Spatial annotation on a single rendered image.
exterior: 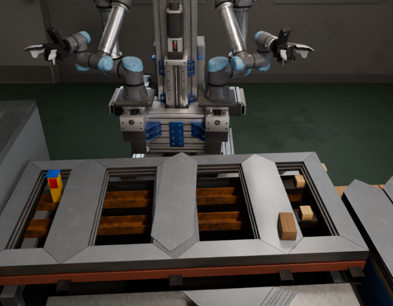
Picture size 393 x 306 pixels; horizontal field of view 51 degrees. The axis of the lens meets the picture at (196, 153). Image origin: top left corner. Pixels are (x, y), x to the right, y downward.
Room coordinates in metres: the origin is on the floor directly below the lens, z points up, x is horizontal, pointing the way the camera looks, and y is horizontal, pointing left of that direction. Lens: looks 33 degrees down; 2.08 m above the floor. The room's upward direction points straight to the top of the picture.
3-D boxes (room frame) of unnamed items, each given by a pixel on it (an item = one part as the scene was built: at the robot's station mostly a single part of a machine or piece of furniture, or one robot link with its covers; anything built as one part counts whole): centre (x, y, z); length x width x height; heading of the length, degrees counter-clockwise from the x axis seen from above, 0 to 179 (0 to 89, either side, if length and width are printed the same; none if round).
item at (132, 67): (2.28, 0.37, 1.20); 0.13 x 0.12 x 0.14; 63
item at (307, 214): (1.47, -0.52, 0.79); 0.06 x 0.05 x 0.04; 3
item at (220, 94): (2.26, -0.13, 1.09); 0.15 x 0.15 x 0.10
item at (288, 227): (1.28, -0.38, 0.89); 0.12 x 0.06 x 0.05; 178
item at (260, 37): (2.08, -0.36, 1.43); 0.11 x 0.08 x 0.09; 24
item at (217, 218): (1.52, 0.10, 0.70); 1.66 x 0.08 x 0.05; 93
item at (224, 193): (1.72, 0.11, 0.70); 1.66 x 0.08 x 0.05; 93
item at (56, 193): (1.69, 0.73, 0.78); 0.05 x 0.05 x 0.19; 3
